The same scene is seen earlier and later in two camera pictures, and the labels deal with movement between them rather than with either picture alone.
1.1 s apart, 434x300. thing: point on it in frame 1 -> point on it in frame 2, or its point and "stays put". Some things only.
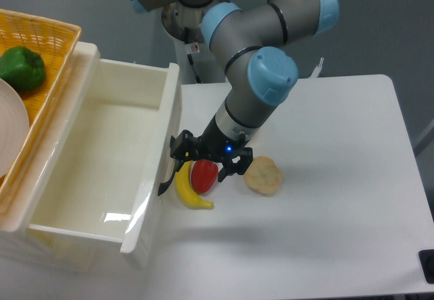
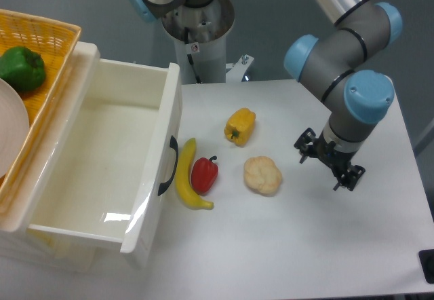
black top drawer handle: x=164 y=186 stays put
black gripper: x=214 y=145 -> x=308 y=144
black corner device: x=426 y=260 stays put
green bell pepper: x=24 y=69 stays put
